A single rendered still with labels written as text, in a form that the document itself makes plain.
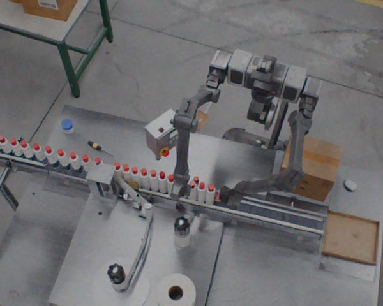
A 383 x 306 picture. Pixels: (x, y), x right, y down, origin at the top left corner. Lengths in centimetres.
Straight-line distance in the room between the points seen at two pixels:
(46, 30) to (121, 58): 98
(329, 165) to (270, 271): 67
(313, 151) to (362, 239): 59
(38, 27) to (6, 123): 95
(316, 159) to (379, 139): 164
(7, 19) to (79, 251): 199
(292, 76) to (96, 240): 139
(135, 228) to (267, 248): 75
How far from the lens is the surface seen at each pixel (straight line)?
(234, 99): 444
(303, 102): 265
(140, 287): 280
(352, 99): 465
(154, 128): 251
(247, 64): 270
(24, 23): 410
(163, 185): 290
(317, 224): 301
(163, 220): 293
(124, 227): 293
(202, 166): 313
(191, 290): 265
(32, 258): 303
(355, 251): 306
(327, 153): 295
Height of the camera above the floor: 359
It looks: 60 degrees down
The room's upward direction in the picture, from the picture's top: 1 degrees clockwise
